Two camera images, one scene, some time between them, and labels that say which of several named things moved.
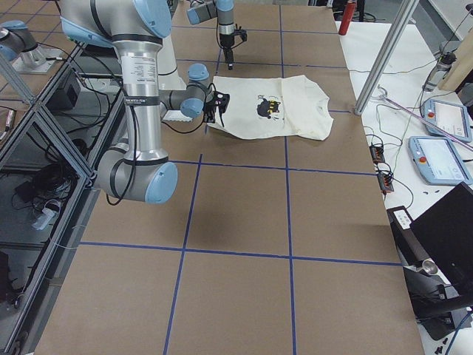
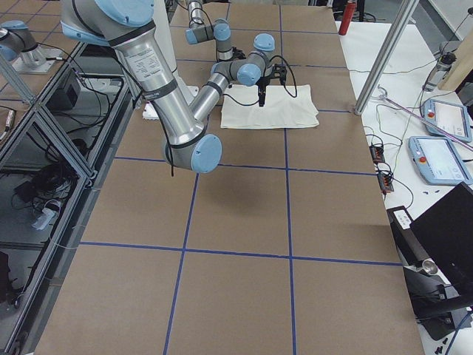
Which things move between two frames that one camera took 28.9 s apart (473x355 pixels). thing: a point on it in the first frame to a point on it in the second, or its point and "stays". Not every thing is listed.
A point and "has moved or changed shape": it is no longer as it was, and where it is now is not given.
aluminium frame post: [403, 14] stays
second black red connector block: [386, 183] stays
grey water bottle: [440, 72] stays
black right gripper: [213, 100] to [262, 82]
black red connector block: [377, 153] stays
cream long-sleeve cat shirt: [268, 105] has moved or changed shape
